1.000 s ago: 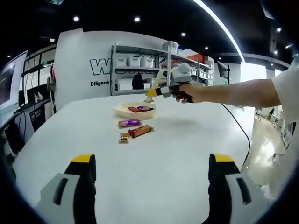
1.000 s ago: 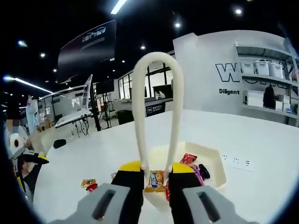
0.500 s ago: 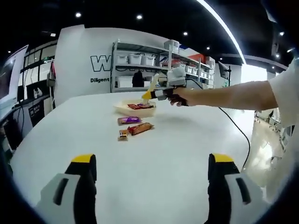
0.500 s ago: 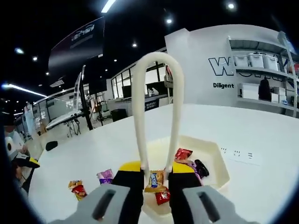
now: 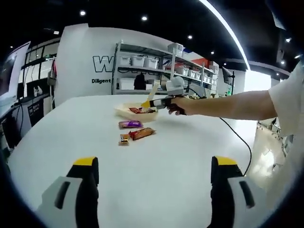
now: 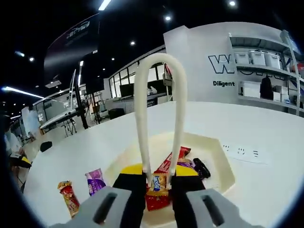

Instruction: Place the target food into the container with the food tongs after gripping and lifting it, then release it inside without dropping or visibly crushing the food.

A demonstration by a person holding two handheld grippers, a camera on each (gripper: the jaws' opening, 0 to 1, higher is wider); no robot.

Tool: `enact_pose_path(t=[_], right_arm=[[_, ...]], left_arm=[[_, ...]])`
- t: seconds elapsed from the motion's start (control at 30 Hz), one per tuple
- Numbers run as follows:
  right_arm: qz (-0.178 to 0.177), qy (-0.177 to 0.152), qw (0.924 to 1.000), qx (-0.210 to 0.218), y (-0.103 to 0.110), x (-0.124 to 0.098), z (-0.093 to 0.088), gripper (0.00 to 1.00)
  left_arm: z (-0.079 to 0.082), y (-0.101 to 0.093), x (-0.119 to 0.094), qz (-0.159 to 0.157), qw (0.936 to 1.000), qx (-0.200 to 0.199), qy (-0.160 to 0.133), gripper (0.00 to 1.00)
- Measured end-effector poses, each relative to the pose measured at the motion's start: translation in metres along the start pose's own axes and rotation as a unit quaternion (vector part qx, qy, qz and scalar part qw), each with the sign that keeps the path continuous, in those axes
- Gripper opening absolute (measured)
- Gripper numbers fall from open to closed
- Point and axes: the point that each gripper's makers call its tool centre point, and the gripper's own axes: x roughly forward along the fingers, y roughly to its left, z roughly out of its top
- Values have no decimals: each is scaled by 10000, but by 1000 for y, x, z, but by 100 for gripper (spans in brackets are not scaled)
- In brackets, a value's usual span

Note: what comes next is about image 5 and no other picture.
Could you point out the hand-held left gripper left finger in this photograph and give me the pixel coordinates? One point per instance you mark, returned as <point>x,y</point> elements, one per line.
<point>71,194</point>

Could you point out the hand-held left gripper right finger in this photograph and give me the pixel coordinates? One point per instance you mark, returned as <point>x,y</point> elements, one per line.
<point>237,194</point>

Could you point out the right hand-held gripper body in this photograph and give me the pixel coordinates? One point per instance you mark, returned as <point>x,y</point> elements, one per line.
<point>175,86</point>

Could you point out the red food snack packet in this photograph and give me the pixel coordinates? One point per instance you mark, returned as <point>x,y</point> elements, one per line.
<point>135,110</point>

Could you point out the cream paper container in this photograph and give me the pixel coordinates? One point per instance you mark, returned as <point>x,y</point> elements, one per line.
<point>135,116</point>

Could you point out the red-brown food biscuit packet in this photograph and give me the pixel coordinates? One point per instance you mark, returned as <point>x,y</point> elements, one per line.
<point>142,133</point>

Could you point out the purple food snack packet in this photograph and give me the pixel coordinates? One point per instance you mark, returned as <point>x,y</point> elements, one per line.
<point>130,124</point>

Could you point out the orange blue-print food packet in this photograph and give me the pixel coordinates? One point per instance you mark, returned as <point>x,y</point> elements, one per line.
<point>124,139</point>

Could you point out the person's right hand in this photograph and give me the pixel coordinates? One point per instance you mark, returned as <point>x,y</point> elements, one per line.
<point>178,107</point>

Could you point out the grey metal storage shelf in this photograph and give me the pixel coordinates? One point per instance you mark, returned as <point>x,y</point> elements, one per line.
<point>173,71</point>

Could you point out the row of white storage bins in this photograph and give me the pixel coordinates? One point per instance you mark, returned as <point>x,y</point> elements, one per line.
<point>139,61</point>

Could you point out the black monitor on stand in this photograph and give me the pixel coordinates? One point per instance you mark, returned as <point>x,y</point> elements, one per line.
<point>228,76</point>

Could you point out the ceiling light strip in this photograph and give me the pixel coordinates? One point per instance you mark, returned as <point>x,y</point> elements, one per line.
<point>228,31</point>

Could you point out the black counter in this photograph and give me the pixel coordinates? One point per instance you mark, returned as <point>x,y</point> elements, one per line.
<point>23,111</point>

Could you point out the white plastic bag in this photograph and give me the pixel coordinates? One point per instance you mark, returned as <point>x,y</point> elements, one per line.
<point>38,90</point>

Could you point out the hanging bag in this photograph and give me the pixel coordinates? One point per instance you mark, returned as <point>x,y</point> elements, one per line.
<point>52,76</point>

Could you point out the large display screen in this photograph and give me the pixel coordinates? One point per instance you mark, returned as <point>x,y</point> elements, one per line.
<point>12,71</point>

